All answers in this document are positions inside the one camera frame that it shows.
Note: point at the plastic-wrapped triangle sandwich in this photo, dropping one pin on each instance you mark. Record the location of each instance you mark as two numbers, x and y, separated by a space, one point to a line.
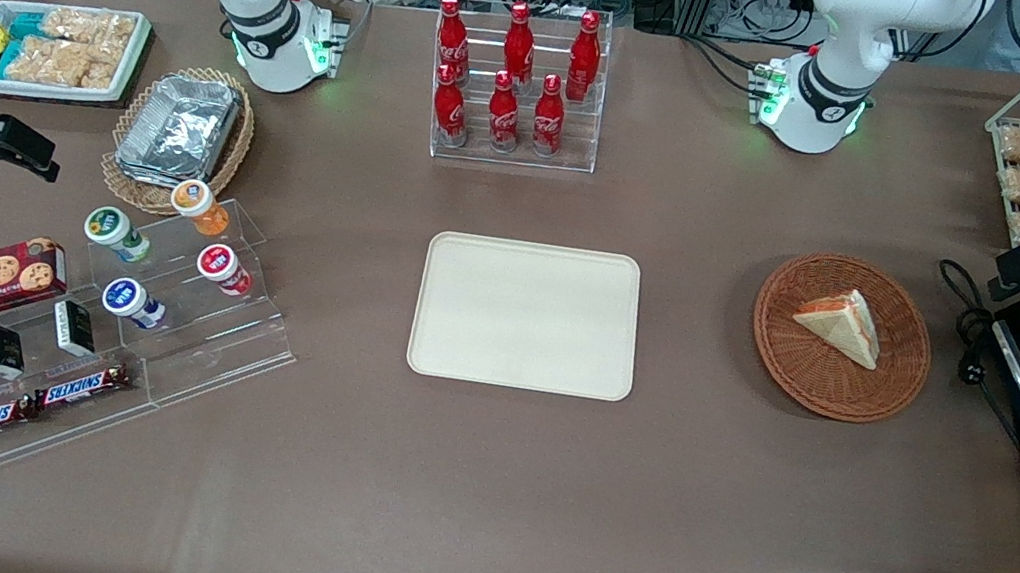
843 326

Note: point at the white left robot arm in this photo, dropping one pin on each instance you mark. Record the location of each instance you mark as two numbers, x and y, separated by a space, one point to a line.
834 82

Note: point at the white rectangular snack tray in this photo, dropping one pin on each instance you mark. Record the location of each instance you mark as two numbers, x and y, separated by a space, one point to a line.
54 92

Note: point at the oval light wicker basket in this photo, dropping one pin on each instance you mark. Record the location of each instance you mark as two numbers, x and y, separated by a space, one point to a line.
130 191

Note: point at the round brown wicker basket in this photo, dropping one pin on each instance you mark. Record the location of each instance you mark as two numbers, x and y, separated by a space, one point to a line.
809 382

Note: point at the beige plastic serving tray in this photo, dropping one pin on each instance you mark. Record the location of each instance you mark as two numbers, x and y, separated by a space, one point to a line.
515 318

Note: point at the teal snack pack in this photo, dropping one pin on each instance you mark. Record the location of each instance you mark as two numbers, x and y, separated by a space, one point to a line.
8 58
28 26

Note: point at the green lid yogurt cup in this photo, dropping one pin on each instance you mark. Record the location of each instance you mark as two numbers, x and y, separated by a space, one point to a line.
109 227

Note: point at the stack of foil trays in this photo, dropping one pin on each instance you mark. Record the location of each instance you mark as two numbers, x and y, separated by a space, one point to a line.
180 126

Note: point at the blue lid yogurt cup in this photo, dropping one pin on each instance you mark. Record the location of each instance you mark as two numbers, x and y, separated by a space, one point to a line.
122 296

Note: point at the orange lid yogurt cup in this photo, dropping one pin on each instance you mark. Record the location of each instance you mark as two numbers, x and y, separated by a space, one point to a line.
194 201

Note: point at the small black box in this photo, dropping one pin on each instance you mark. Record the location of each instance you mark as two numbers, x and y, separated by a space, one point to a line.
1 352
74 329

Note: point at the red lid yogurt cup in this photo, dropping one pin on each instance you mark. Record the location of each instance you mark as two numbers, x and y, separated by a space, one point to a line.
217 263

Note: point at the clear acrylic stepped stand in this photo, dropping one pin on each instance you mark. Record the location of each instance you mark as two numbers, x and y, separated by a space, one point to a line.
73 434
227 355

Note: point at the red cola bottle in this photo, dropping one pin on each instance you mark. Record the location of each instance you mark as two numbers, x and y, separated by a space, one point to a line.
548 120
452 40
449 111
584 55
519 45
503 119

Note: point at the clear acrylic bottle rack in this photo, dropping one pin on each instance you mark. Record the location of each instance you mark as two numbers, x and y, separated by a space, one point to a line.
569 161

